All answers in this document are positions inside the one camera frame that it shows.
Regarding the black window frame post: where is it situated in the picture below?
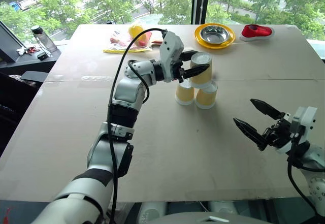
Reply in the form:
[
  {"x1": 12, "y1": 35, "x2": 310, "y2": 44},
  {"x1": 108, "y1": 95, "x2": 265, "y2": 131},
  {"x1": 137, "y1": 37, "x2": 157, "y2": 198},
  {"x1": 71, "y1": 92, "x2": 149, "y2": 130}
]
[{"x1": 190, "y1": 0, "x2": 212, "y2": 25}]

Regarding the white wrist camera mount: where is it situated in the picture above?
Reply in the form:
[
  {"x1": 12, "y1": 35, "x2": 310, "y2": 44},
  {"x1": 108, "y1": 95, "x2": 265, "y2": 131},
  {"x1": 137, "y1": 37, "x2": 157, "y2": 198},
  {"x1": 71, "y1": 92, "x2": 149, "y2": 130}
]
[
  {"x1": 275, "y1": 106, "x2": 318, "y2": 155},
  {"x1": 159, "y1": 30, "x2": 185, "y2": 83}
]

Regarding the clear plastic bag of toys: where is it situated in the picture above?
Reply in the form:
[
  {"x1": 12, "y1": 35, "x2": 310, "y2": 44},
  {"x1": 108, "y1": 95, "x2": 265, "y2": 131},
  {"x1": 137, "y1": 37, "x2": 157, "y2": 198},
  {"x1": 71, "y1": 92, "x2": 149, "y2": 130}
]
[{"x1": 103, "y1": 22, "x2": 164, "y2": 55}]

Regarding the dark chair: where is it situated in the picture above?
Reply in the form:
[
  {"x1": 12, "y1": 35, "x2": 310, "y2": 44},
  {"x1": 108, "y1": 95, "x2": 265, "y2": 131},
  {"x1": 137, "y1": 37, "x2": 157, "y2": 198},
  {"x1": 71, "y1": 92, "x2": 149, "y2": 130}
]
[{"x1": 0, "y1": 71, "x2": 49, "y2": 156}]

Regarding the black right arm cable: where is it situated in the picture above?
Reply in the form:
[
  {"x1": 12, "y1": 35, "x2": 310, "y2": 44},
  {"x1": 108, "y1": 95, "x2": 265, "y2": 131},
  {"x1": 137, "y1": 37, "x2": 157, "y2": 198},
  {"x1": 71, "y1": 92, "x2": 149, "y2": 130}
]
[{"x1": 287, "y1": 132, "x2": 321, "y2": 217}]

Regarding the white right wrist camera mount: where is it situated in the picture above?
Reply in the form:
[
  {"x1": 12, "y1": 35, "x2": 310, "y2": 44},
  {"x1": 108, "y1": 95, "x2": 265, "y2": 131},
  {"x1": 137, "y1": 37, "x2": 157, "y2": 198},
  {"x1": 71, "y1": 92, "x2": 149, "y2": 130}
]
[{"x1": 275, "y1": 106, "x2": 318, "y2": 155}]

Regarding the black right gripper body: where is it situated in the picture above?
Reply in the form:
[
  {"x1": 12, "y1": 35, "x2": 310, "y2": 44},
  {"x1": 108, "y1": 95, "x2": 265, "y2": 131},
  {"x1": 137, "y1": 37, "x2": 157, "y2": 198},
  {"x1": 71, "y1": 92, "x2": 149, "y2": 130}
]
[{"x1": 262, "y1": 114, "x2": 296, "y2": 149}]

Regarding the yellow plastic plate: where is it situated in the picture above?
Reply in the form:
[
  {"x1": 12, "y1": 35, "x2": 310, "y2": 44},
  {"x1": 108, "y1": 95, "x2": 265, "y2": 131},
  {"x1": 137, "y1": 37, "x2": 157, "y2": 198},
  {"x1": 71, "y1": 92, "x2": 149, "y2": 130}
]
[{"x1": 194, "y1": 22, "x2": 236, "y2": 50}]

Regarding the black side table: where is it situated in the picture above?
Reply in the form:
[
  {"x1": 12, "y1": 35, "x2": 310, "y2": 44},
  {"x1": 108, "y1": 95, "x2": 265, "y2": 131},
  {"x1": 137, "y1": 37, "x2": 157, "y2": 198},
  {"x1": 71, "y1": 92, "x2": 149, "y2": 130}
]
[{"x1": 0, "y1": 43, "x2": 63, "y2": 83}]

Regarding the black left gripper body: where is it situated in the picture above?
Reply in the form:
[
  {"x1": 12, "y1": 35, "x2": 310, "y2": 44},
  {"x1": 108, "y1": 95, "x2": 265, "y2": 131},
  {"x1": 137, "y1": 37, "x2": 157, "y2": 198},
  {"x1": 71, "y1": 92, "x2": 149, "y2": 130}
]
[{"x1": 173, "y1": 53, "x2": 185, "y2": 84}]

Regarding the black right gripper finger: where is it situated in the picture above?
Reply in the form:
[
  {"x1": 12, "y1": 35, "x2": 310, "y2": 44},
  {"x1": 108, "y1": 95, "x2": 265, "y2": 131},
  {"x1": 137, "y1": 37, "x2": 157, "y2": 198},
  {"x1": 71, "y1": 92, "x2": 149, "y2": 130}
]
[
  {"x1": 249, "y1": 98, "x2": 287, "y2": 120},
  {"x1": 233, "y1": 117, "x2": 269, "y2": 152}
]

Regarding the clear water bottle black cap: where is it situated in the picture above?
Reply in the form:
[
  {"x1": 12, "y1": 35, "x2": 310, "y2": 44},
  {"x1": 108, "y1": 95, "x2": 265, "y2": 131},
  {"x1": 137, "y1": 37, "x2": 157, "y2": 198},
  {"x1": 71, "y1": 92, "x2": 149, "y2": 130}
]
[{"x1": 30, "y1": 25, "x2": 58, "y2": 54}]

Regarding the white rounded robot leg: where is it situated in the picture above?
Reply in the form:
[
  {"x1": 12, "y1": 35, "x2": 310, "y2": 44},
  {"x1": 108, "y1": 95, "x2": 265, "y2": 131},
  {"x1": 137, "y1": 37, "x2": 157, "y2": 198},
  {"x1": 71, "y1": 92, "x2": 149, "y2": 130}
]
[
  {"x1": 138, "y1": 202, "x2": 168, "y2": 222},
  {"x1": 207, "y1": 200, "x2": 240, "y2": 215}
]

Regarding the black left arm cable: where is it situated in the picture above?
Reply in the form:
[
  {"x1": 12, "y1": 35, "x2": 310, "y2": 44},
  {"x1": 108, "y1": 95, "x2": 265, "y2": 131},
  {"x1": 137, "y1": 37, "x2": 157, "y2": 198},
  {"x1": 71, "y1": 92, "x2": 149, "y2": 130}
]
[{"x1": 106, "y1": 27, "x2": 168, "y2": 224}]

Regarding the stainless steel bowl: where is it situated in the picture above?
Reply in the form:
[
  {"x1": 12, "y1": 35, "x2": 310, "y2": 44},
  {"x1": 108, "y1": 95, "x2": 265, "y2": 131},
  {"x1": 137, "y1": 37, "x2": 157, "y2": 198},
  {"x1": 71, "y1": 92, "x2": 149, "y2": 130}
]
[{"x1": 199, "y1": 25, "x2": 230, "y2": 45}]

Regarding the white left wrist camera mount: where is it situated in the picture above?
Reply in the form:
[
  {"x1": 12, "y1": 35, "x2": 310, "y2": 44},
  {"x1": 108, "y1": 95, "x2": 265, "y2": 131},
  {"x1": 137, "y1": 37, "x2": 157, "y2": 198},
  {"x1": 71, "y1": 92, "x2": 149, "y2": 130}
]
[{"x1": 159, "y1": 30, "x2": 185, "y2": 83}]

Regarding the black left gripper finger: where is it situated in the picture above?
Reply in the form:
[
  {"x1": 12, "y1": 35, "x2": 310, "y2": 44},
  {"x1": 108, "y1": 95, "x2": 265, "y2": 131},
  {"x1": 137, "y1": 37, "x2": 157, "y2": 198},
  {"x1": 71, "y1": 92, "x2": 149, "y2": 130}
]
[
  {"x1": 182, "y1": 64, "x2": 211, "y2": 80},
  {"x1": 180, "y1": 50, "x2": 199, "y2": 62}
]

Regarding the black monitor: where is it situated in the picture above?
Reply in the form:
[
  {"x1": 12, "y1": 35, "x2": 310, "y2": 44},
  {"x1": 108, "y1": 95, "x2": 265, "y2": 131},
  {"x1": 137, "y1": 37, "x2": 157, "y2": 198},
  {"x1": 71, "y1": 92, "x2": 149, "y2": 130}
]
[{"x1": 0, "y1": 20, "x2": 26, "y2": 63}]

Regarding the yellow paper cup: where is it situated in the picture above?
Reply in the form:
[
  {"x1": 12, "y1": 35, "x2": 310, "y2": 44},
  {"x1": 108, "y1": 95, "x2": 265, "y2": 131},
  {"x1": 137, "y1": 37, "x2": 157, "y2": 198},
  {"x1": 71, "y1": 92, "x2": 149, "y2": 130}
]
[
  {"x1": 194, "y1": 81, "x2": 218, "y2": 110},
  {"x1": 175, "y1": 78, "x2": 196, "y2": 106},
  {"x1": 189, "y1": 52, "x2": 213, "y2": 89}
]

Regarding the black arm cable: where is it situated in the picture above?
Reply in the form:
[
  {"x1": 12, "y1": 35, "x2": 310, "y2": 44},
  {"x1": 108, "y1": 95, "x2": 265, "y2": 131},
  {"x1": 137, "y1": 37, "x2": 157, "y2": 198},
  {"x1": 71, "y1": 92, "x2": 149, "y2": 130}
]
[
  {"x1": 106, "y1": 27, "x2": 168, "y2": 224},
  {"x1": 287, "y1": 132, "x2": 321, "y2": 217}
]

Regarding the red shoe on white base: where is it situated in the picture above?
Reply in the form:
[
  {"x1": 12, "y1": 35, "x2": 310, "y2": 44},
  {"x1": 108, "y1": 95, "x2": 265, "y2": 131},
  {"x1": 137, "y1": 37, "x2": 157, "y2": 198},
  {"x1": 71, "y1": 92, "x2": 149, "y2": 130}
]
[{"x1": 239, "y1": 24, "x2": 276, "y2": 42}]

